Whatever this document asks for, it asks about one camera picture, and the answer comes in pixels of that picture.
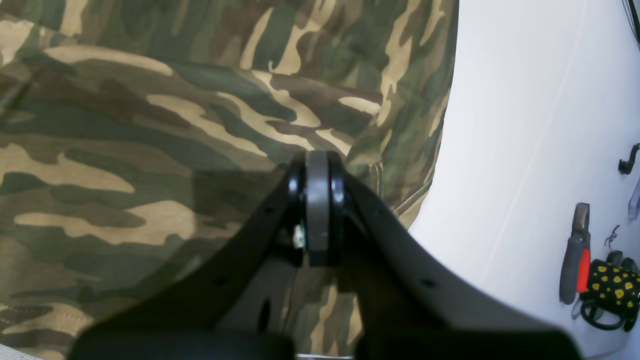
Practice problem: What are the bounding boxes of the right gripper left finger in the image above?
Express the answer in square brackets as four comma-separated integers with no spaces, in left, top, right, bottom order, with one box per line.
[70,151,321,360]

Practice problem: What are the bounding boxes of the red handled pliers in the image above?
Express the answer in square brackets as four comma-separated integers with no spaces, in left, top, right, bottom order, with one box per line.
[558,202,591,305]

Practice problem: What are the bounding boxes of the black yellow dotted mug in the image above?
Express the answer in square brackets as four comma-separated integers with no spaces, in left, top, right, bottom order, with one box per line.
[580,250,640,333]

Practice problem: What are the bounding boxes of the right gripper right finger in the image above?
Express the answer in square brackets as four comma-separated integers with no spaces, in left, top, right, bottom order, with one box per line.
[306,151,580,360]

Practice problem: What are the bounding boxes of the camouflage T-shirt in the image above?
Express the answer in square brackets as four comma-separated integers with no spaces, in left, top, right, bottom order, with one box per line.
[0,0,460,360]

